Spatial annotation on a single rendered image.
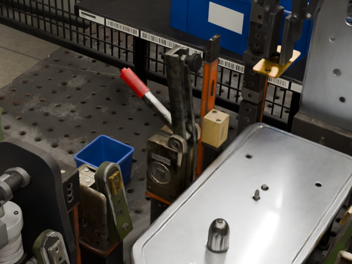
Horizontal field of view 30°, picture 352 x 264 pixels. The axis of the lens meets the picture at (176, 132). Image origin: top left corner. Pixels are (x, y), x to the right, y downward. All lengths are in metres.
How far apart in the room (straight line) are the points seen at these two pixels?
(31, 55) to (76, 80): 1.59
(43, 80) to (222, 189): 0.96
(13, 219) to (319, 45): 0.62
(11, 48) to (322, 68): 2.54
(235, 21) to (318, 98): 0.25
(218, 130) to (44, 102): 0.80
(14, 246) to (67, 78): 1.08
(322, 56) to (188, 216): 0.39
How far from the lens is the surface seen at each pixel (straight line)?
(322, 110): 1.26
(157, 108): 1.07
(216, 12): 1.39
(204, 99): 1.13
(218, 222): 0.95
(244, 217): 1.03
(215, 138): 1.13
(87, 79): 1.92
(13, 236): 0.88
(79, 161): 1.47
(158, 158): 1.10
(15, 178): 0.82
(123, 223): 1.00
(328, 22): 1.18
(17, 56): 3.49
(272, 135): 1.21
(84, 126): 1.72
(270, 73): 0.90
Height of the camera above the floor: 1.70
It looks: 36 degrees down
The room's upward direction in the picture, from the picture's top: 3 degrees clockwise
